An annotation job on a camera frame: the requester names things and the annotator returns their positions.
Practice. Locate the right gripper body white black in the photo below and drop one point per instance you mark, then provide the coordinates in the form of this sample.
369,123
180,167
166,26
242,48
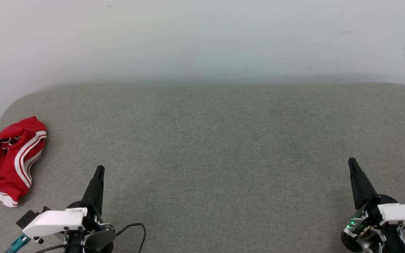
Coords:
396,216

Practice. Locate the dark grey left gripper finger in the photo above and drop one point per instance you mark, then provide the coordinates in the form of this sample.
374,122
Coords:
94,189

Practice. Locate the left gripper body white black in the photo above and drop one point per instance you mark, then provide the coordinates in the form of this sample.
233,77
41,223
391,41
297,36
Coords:
58,221

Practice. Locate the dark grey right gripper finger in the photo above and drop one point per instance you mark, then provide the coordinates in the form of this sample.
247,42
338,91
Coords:
361,186

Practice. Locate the red white basketball jersey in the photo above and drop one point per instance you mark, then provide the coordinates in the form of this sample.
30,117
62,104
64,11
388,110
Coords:
7,165

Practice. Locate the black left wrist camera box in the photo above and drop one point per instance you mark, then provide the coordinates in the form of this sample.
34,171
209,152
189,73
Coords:
30,217

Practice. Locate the teal left camera connector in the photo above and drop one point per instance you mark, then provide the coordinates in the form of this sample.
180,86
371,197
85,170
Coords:
18,243

